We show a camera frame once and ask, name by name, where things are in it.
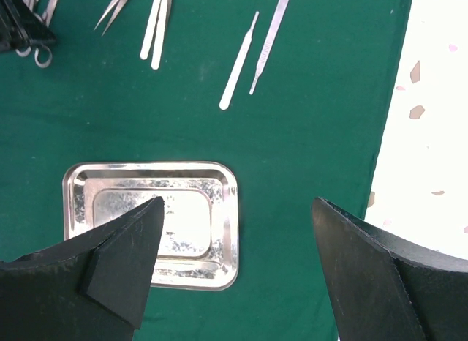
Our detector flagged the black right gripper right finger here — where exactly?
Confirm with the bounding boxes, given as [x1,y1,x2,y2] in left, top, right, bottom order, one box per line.
[312,197,467,340]

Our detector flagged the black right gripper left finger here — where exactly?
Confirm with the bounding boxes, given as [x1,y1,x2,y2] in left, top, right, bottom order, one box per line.
[1,197,165,340]

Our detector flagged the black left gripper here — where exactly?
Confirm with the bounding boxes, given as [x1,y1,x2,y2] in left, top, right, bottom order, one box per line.
[1,0,56,52]

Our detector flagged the steel scissors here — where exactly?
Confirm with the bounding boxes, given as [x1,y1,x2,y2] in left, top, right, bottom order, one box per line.
[15,0,59,69]

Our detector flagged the steel tweezers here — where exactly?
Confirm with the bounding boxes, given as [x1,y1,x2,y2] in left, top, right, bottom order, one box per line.
[94,0,129,35]
[140,0,172,70]

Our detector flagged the stainless steel instrument tray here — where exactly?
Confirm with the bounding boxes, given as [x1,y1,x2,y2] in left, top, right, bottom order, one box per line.
[62,161,239,291]

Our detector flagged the green surgical cloth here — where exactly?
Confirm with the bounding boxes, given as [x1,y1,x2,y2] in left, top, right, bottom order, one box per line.
[1,0,412,340]

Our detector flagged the steel scalpel handle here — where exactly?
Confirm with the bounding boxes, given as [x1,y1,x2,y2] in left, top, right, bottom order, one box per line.
[219,11,260,110]
[249,0,289,95]

